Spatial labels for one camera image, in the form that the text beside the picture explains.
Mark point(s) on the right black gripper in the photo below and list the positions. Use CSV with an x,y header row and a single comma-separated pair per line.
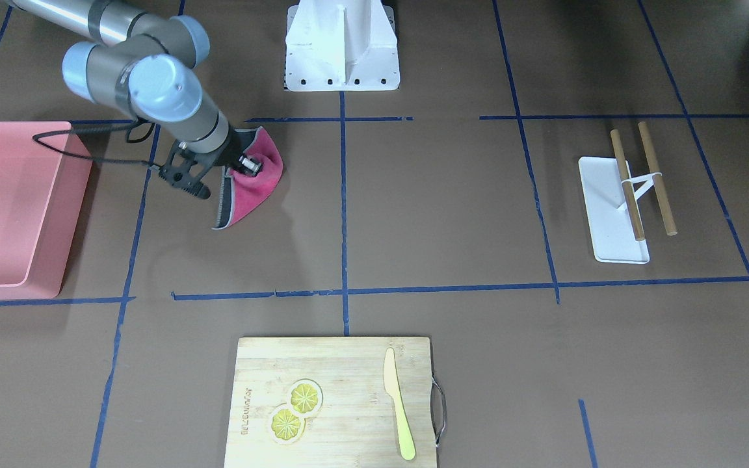
x,y
229,158

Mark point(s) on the pink grey cleaning cloth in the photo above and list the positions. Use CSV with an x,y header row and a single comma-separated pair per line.
x,y
241,193

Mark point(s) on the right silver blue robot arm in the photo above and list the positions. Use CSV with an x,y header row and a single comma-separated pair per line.
x,y
143,66

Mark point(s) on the pink plastic bin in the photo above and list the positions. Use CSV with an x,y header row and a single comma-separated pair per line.
x,y
43,176

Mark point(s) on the lemon slice near knife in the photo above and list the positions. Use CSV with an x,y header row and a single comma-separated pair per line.
x,y
305,398

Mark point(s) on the lemon slice near logo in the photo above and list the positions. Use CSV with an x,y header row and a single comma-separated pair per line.
x,y
285,426

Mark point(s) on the bamboo cutting board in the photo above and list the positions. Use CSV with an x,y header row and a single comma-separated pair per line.
x,y
355,426

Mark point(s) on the yellow plastic knife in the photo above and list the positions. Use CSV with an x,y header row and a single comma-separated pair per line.
x,y
391,385

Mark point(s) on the white towel rack tray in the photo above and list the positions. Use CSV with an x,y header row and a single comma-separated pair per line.
x,y
611,231

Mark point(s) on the inner wooden rack rod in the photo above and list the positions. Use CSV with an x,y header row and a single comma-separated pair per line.
x,y
627,186

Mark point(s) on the wooden rack rod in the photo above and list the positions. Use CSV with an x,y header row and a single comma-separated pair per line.
x,y
658,182
627,186

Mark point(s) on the outer wooden rack rod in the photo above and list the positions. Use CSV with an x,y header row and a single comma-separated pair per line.
x,y
658,182

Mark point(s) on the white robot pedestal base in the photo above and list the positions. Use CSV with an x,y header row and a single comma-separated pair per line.
x,y
341,46

